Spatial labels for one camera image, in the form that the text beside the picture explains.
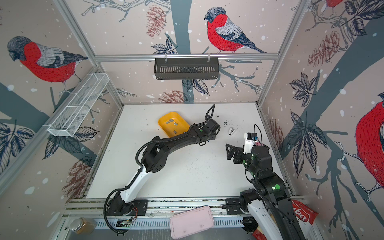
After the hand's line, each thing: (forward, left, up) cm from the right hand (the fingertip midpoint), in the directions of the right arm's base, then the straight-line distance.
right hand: (232, 146), depth 70 cm
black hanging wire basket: (+61, +20, +5) cm, 64 cm away
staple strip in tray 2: (+29, +35, -21) cm, 50 cm away
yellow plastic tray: (+29, +37, -21) cm, 51 cm away
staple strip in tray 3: (+23, +35, -22) cm, 47 cm away
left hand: (+19, +9, -17) cm, 27 cm away
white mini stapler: (+24, -5, -21) cm, 32 cm away
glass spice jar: (-33, +65, -12) cm, 73 cm away
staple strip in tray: (+33, +39, -21) cm, 56 cm away
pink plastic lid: (-29, +19, -20) cm, 40 cm away
